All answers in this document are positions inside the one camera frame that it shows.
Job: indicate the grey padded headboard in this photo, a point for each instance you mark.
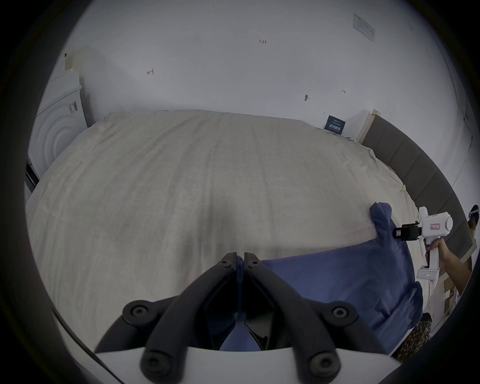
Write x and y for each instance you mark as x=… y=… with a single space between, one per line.
x=420 y=165

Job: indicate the small blue card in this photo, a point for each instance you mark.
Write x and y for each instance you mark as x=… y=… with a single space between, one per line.
x=335 y=123

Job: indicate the bed with beige sheet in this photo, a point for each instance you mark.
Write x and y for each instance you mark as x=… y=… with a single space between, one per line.
x=187 y=187

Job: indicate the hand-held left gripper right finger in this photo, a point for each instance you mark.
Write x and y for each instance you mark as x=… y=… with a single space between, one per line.
x=288 y=300

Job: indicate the white washing machine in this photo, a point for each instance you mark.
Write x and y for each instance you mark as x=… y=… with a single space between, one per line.
x=56 y=127

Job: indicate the dark blue shirt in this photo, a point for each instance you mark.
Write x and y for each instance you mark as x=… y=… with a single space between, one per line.
x=348 y=277

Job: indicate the cardboard carton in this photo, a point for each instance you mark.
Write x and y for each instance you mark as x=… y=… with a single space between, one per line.
x=452 y=296

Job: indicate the person's right forearm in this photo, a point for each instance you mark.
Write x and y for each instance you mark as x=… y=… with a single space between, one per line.
x=458 y=272

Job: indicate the person's right hand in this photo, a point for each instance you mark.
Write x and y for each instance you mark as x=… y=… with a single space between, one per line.
x=438 y=245

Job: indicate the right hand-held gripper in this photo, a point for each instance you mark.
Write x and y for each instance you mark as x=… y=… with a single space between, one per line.
x=437 y=225

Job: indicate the person's legs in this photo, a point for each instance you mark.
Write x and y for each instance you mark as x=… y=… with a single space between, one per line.
x=414 y=337

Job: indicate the white paper notice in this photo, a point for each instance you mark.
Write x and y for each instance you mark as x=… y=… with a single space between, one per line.
x=363 y=25

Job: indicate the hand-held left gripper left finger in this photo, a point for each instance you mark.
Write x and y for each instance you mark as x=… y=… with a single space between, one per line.
x=195 y=300

